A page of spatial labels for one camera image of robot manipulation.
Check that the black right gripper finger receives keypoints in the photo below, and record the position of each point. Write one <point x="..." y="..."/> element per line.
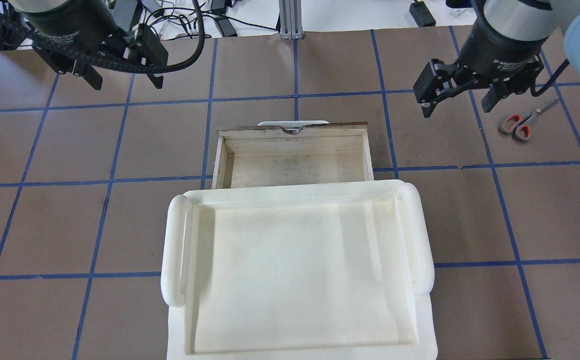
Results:
<point x="432" y="86"/>
<point x="497" y="91"/>

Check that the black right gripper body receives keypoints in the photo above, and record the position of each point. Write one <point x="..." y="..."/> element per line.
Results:
<point x="497" y="51"/>

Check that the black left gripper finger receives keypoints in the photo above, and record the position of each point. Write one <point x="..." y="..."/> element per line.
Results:
<point x="146" y="48"/>
<point x="88" y="73"/>

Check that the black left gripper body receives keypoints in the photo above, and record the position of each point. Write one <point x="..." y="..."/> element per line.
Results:
<point x="67" y="31"/>

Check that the grey orange scissors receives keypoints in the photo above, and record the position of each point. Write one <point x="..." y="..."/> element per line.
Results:
<point x="520" y="125"/>

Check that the wooden drawer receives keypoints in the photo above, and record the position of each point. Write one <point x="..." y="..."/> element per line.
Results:
<point x="252" y="156"/>

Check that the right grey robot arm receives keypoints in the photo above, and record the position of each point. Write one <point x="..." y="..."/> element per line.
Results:
<point x="529" y="20"/>

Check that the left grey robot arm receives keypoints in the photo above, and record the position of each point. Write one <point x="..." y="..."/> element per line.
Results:
<point x="126" y="13"/>

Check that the black power adapter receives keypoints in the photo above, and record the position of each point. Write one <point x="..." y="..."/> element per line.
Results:
<point x="421" y="14"/>

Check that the white plastic tray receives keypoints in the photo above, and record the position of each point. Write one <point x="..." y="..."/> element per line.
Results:
<point x="336" y="271"/>

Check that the white drawer handle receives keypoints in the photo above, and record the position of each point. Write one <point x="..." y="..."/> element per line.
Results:
<point x="291" y="127"/>

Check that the aluminium frame post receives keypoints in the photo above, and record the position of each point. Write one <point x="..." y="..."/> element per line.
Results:
<point x="290" y="20"/>

